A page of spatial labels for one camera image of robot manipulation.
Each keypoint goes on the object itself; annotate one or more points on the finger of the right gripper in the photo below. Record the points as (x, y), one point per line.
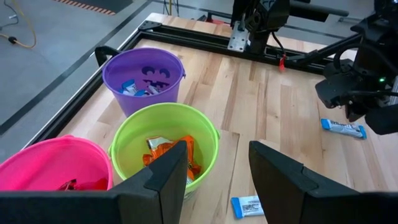
(384, 120)
(354, 113)

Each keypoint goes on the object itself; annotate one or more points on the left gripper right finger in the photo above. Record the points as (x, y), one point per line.
(280, 186)

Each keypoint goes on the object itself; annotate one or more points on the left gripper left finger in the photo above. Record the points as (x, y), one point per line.
(164, 186)

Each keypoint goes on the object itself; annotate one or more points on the red candy bar wrapper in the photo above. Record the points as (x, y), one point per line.
(66, 186)
(93, 184)

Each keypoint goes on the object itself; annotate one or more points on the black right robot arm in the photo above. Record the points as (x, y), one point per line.
(267, 18)

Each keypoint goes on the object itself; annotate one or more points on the green jack-o-lantern bucket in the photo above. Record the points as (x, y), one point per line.
(168, 118)

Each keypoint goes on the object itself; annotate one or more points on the red zip tie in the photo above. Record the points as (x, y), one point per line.
(282, 62)

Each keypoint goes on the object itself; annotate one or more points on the pink jack-o-lantern bucket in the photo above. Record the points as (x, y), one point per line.
(46, 161)

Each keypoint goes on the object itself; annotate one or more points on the purple jack-o-lantern bucket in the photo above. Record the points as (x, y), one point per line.
(130, 62)

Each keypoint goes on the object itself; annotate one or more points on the grey metal mounting plate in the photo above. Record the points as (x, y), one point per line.
(237, 39)

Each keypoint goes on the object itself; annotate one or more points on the dark mat with striped edge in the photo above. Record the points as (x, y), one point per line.
(105, 3)

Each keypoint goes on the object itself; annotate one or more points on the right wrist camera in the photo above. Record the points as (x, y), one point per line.
(331, 90)

